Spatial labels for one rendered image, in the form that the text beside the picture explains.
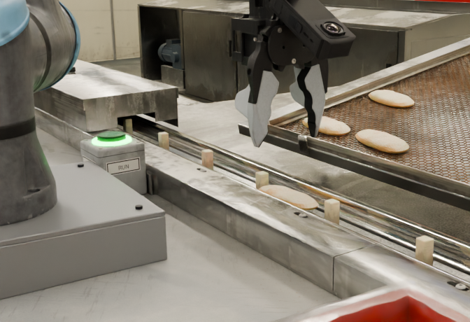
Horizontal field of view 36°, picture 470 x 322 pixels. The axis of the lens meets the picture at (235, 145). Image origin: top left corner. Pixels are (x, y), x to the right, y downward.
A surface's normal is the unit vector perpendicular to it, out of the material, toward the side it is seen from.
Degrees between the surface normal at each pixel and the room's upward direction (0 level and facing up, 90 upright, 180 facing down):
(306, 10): 29
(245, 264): 0
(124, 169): 90
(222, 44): 91
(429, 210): 0
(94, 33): 90
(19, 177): 73
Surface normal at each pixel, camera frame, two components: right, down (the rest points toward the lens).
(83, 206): 0.00, -0.97
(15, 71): 0.89, 0.11
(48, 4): 0.89, -0.15
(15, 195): 0.66, -0.13
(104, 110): 0.54, 0.20
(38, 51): 0.99, -0.09
